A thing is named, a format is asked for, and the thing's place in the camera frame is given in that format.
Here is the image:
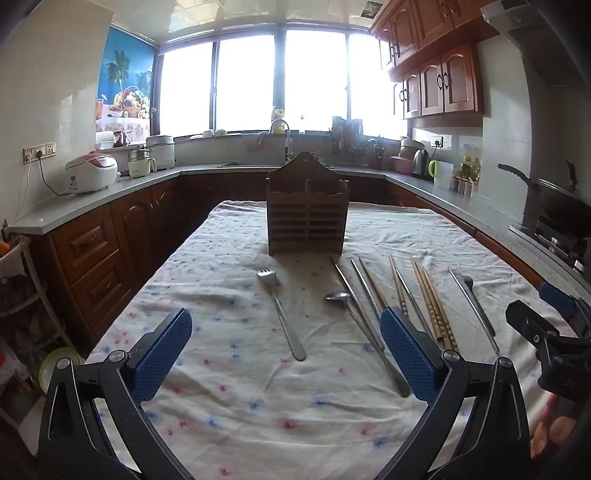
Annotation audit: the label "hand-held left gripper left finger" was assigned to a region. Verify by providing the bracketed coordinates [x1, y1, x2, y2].
[38, 307, 195, 480]

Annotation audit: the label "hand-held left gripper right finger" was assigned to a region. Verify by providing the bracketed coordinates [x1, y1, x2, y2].
[379, 305, 532, 480]

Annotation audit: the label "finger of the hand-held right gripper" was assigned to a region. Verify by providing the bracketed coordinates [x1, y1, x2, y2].
[539, 281, 591, 324]
[505, 300, 578, 352]

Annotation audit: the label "metal spoon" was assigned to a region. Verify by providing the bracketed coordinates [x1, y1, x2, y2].
[323, 291, 411, 398]

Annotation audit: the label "wooden utensil holder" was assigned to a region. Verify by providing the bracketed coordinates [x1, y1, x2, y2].
[266, 151, 350, 256]

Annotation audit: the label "person's right hand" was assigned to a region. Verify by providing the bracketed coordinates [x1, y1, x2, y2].
[530, 394, 578, 460]

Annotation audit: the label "gas stove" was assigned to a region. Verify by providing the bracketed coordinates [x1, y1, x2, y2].
[509, 217, 591, 278]

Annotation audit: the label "white floral tablecloth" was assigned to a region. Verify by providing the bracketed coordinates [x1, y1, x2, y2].
[85, 199, 578, 480]

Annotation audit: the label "black wok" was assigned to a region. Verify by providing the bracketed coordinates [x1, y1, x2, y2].
[497, 161, 591, 228]

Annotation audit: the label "green white bowl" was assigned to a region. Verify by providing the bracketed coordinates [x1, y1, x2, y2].
[38, 347, 86, 393]

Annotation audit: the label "wooden lower cabinets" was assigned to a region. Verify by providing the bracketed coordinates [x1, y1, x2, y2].
[28, 173, 546, 352]

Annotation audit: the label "wooden cabinets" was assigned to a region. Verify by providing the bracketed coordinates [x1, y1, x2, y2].
[370, 0, 486, 121]
[28, 173, 546, 352]

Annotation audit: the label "white storage rack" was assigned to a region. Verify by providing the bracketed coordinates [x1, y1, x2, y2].
[0, 233, 51, 416]

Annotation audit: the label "cooking oil bottles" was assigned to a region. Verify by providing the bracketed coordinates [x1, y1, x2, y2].
[461, 144, 482, 185]

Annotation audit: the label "grey kitchen countertop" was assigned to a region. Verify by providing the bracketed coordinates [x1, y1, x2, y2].
[4, 161, 591, 296]

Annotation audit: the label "small white blender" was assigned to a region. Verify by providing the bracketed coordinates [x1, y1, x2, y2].
[127, 147, 156, 179]

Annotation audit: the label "white pink rice cooker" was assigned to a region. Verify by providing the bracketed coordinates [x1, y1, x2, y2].
[65, 154, 119, 195]

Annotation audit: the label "large white rice cooker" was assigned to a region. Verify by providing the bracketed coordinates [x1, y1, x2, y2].
[146, 135, 177, 172]

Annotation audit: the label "stacked food container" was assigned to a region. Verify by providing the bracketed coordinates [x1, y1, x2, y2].
[399, 137, 426, 160]

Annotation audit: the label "metal dish rack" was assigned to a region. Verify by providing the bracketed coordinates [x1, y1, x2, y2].
[331, 115, 371, 168]

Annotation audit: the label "kitchen faucet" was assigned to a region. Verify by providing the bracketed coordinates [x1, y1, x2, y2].
[269, 119, 293, 163]

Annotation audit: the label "wooden upper cabinets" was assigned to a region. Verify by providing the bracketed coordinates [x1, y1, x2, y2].
[370, 0, 486, 121]

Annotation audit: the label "range hood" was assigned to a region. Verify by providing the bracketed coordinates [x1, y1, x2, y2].
[480, 0, 591, 88]

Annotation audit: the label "kitchen window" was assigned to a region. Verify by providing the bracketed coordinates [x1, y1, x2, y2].
[154, 28, 409, 139]

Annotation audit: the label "white jug green handle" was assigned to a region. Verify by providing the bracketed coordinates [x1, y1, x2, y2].
[428, 159, 456, 190]

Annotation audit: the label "black power cord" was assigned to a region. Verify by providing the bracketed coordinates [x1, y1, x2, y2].
[27, 156, 63, 196]

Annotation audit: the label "white wall socket strip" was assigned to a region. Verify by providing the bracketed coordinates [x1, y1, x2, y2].
[24, 142, 57, 163]

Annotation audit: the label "palm tree wall poster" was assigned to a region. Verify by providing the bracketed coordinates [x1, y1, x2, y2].
[95, 25, 155, 134]

